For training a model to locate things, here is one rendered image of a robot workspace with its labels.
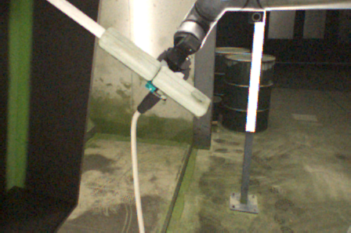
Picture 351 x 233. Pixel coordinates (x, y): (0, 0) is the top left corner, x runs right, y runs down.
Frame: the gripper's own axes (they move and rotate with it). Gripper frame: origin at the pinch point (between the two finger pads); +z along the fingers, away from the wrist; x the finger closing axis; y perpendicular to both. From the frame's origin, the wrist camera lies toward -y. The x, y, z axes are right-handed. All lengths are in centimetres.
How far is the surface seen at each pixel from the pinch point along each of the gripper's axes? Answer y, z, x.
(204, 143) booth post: 184, -98, -96
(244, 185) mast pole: 110, -47, -106
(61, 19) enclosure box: 43, -29, 43
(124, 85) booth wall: 198, -109, 5
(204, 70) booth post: 139, -139, -48
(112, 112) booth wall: 225, -89, 0
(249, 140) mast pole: 88, -67, -84
